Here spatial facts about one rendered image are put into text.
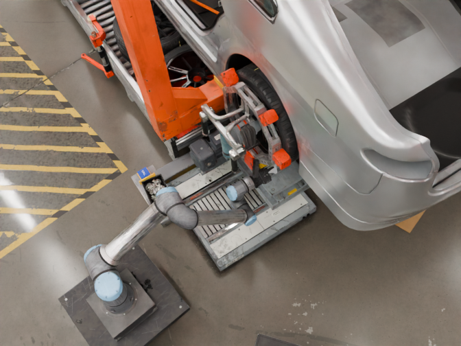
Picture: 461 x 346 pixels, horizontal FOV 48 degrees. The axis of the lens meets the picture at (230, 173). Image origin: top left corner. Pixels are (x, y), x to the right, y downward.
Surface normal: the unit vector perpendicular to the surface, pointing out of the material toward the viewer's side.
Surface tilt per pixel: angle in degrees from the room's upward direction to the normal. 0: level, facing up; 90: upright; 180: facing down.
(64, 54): 0
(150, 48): 90
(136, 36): 90
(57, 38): 0
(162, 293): 0
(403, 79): 21
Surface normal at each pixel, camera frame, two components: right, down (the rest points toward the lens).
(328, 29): -0.16, -0.18
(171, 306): -0.07, -0.52
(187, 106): 0.54, 0.70
